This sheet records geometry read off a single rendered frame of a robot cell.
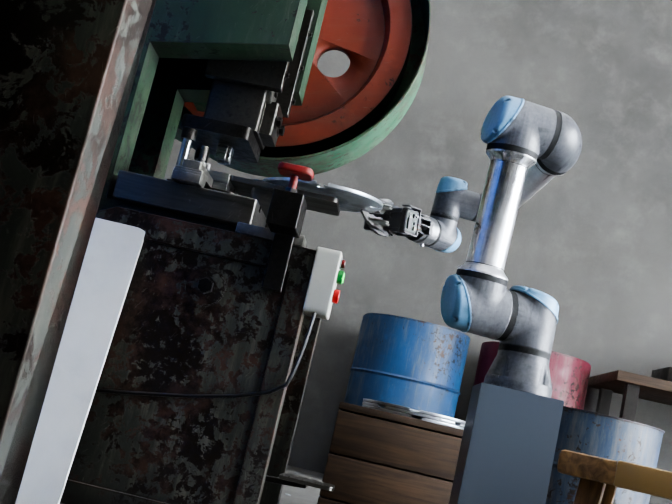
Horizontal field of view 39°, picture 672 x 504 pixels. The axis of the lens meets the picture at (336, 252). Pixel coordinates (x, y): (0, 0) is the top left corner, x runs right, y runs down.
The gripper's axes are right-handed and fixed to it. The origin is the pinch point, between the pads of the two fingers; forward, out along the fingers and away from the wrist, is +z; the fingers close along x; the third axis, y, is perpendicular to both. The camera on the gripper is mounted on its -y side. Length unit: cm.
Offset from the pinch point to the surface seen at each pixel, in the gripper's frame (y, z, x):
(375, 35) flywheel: -24, -20, -54
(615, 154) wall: -103, -336, -110
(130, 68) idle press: 95, 135, 20
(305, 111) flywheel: -34.7, -9.2, -29.2
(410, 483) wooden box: 8, -27, 63
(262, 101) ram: -10.6, 28.7, -18.4
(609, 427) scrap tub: 34, -77, 42
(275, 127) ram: -10.3, 23.5, -13.8
